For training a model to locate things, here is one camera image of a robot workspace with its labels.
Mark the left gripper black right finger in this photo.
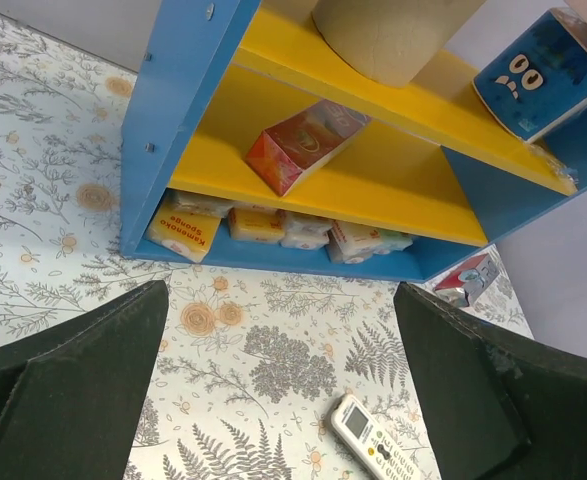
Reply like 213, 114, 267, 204
394, 283, 587, 479

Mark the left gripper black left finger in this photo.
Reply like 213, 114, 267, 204
0, 280, 168, 479

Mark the white air conditioner remote control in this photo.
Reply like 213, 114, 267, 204
329, 394, 422, 480

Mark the silver toothpaste box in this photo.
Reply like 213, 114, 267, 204
433, 253, 499, 308

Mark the floral patterned table mat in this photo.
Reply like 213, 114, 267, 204
0, 7, 534, 480

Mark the green teal sponge pack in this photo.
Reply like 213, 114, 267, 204
373, 229, 413, 255

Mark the yellow Kameneko sponge pack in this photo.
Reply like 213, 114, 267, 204
145, 203, 221, 263

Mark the red and white sponge pack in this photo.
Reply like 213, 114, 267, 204
326, 220, 383, 264

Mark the yellow wrapped sponge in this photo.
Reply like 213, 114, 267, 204
228, 208, 285, 244

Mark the white wrapped sponge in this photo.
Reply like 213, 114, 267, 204
278, 210, 332, 250

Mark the blue and yellow shelf unit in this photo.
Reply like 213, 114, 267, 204
119, 0, 587, 282

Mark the red tea box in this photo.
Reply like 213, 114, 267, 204
244, 99, 371, 197

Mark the blue monster face box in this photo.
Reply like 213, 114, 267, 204
472, 7, 587, 143

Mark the beige paper towel roll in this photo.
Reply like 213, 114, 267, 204
312, 0, 484, 88

